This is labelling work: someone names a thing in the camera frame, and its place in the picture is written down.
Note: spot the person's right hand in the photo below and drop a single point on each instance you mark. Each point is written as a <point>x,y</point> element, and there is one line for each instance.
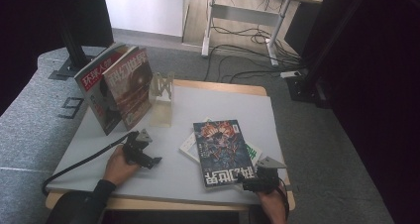
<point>275,205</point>

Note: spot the wooden table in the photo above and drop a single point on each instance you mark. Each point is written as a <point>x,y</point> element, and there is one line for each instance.
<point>214,84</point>

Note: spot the portrait cover magazine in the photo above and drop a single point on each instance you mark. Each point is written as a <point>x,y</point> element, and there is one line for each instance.
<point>92,82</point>

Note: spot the white green-titled magazine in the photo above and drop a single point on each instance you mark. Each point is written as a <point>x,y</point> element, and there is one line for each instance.
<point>188,147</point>

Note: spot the black metal stand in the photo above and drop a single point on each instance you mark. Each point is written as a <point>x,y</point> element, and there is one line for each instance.
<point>74,52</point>
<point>307,88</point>

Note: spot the person's left hand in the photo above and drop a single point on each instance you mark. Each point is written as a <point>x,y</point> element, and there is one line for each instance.
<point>117,168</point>

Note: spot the black curtain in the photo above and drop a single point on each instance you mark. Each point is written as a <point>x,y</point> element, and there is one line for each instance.
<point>85,12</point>

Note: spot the dark blue cover magazine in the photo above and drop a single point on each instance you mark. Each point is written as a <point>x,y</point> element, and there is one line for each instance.
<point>221,151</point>

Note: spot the black tape mark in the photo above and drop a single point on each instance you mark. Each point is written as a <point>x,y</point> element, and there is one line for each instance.
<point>71,107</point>

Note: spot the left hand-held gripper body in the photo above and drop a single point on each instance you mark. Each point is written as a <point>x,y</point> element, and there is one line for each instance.
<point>135,149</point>

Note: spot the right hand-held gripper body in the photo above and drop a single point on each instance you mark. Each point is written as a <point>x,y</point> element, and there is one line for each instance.
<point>269,179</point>

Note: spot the dark curtain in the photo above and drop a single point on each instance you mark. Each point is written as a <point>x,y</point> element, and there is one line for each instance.
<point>379,85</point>

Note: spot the white power strip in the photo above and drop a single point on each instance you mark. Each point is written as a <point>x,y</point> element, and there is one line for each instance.
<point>290,74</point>

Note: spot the clear acrylic magazine rack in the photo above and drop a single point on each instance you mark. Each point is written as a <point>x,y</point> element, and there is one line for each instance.
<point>161,115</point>

